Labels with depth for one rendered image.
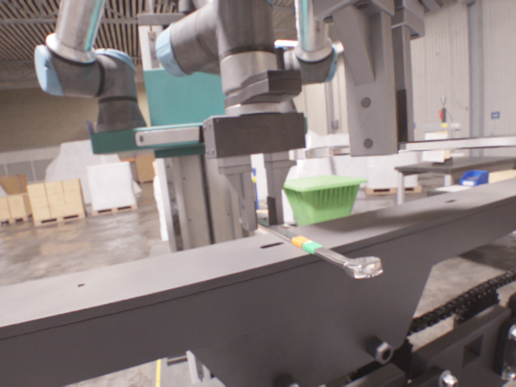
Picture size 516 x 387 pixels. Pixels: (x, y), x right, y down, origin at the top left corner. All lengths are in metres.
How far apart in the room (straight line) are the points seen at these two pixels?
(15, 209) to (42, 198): 1.72
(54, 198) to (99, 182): 1.19
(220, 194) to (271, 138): 0.76
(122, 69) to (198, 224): 0.60
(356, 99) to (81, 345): 0.27
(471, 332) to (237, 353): 0.44
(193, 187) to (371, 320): 0.84
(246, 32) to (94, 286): 0.32
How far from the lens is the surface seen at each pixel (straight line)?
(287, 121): 0.38
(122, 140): 0.85
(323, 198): 2.92
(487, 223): 0.54
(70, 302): 0.27
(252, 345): 0.31
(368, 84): 0.18
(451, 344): 0.59
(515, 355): 0.75
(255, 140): 0.35
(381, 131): 0.18
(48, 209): 8.44
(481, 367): 0.72
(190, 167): 1.08
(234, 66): 0.36
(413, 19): 0.23
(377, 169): 7.11
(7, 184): 15.46
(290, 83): 0.31
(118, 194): 8.31
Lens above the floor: 1.27
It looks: 10 degrees down
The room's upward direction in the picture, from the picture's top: 6 degrees counter-clockwise
